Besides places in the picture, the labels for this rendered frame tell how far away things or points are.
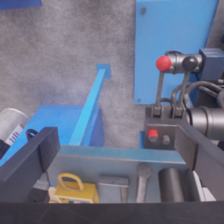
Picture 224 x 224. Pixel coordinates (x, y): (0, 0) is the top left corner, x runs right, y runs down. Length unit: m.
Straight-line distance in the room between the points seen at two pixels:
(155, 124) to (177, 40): 0.92
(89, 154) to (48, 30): 1.21
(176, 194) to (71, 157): 0.33
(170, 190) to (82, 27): 1.27
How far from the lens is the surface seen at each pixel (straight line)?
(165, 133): 0.49
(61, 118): 1.71
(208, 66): 0.94
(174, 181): 0.53
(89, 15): 1.39
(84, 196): 0.68
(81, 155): 0.54
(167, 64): 0.39
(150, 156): 0.53
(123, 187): 0.61
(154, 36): 1.27
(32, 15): 1.57
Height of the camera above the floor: 1.34
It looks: 49 degrees down
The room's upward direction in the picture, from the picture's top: 170 degrees counter-clockwise
